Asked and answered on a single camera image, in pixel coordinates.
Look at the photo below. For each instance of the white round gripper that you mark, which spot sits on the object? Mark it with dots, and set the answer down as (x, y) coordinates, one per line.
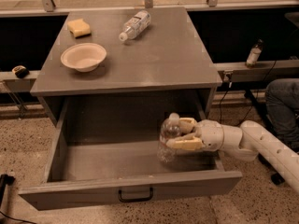
(212, 134)

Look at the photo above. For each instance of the clear water bottle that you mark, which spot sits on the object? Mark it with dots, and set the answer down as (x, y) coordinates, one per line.
(135, 26)
(169, 130)

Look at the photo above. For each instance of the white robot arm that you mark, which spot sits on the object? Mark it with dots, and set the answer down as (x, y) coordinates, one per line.
(244, 143)

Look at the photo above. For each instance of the open grey top drawer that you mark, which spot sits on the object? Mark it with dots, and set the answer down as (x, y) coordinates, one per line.
(104, 143)

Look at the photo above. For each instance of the bottle on window ledge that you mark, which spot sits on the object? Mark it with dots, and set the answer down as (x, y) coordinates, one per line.
(254, 54)

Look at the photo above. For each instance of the lying clear water bottle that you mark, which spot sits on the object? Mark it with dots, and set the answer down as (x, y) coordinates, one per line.
(135, 26)

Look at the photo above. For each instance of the grey cabinet table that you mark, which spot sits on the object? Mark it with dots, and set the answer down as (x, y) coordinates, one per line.
(168, 55)

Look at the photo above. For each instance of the person leg in jeans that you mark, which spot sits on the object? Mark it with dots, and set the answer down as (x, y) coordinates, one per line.
(282, 103)

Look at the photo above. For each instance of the white paper bowl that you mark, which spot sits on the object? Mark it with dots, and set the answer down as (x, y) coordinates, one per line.
(83, 57)

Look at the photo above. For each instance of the yellow sponge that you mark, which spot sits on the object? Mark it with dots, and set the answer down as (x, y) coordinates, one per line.
(79, 28)

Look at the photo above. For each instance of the small black ledge object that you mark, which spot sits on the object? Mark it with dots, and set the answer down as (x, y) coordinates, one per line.
(20, 71)

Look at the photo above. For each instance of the black object at left edge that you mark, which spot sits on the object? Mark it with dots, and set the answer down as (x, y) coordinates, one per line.
(5, 180)

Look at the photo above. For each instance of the wall power outlet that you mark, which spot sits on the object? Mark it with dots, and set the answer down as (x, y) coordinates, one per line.
(227, 75)

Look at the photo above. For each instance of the black drawer handle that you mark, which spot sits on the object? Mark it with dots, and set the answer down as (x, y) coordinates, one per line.
(135, 196)

